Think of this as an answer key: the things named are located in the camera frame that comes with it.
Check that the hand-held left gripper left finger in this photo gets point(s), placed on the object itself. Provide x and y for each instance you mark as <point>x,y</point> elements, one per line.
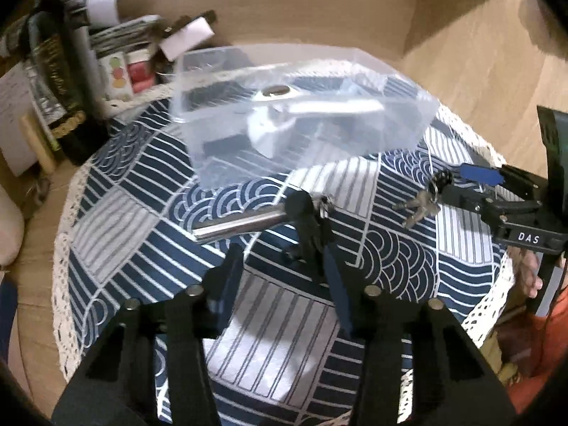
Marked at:
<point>224,282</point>

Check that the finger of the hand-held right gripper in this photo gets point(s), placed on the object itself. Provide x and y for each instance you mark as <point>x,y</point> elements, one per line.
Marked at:
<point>470,202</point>
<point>479,173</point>

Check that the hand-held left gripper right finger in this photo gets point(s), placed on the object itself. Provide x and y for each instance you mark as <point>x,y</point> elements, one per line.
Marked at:
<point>341,295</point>

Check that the silver key bunch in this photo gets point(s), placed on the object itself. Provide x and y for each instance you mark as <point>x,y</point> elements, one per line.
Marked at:
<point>419,207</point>

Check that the clear plastic storage box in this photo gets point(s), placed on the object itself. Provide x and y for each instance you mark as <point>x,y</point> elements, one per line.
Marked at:
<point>293,111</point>

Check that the person's right hand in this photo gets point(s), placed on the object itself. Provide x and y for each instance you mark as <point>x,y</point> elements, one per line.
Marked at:
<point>528,270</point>

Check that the blue white patterned tablecloth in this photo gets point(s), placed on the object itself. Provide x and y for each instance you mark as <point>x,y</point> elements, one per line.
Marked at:
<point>155,230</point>

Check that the person's orange garment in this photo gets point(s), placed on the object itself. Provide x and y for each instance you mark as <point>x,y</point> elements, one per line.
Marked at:
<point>548,337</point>

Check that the white plastic part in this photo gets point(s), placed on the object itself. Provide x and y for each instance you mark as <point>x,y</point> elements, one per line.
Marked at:
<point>284,117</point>

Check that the dark round disc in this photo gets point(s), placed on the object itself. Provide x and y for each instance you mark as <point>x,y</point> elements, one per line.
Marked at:
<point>275,92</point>

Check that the white rounded object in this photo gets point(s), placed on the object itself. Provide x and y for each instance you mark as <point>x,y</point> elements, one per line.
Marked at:
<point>8,230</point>

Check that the red white small box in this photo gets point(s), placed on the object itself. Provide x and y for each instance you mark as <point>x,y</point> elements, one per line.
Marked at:
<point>141,71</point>

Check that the wooden stick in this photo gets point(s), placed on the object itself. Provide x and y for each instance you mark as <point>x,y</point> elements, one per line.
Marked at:
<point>37,144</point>

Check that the card with coloured circles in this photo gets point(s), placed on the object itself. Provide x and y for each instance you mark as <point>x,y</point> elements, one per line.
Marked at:
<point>117,75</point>

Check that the white paper tag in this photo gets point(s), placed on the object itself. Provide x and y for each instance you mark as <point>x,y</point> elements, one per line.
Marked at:
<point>186,35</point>

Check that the dark bottle gold print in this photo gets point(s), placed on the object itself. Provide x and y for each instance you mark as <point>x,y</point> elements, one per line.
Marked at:
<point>60,84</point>

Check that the stack of magazines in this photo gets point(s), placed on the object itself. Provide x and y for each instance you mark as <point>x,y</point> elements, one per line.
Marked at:
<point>122,33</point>

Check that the white paper sheets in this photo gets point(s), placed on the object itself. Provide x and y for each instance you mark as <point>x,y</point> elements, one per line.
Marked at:
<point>100,4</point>

